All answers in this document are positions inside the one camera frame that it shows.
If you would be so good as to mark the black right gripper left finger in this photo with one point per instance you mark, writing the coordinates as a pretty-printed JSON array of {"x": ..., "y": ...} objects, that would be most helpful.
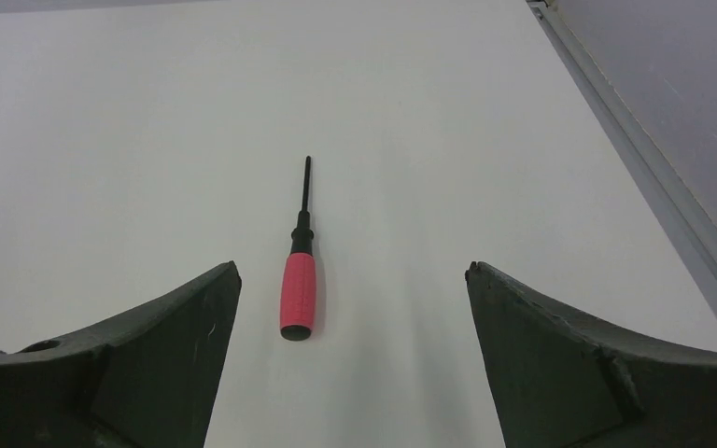
[{"x": 147, "y": 377}]

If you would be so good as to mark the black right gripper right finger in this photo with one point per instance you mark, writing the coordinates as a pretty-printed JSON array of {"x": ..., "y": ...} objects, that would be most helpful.
[{"x": 560, "y": 377}]

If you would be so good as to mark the red handled black screwdriver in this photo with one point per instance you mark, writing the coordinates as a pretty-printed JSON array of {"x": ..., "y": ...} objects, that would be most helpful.
[{"x": 298, "y": 292}]

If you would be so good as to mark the grey metal table edge rail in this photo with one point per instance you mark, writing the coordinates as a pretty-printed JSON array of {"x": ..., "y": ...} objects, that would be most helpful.
[{"x": 686, "y": 223}]

